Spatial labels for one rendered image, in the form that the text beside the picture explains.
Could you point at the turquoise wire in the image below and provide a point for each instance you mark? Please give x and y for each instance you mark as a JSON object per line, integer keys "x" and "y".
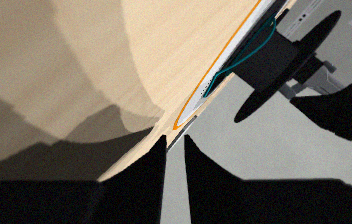
{"x": 235, "y": 62}

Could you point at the white flat disc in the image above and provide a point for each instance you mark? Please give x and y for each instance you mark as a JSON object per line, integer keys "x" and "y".
{"x": 197, "y": 98}

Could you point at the orange painted ring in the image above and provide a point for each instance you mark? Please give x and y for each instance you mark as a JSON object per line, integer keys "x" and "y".
{"x": 175, "y": 124}

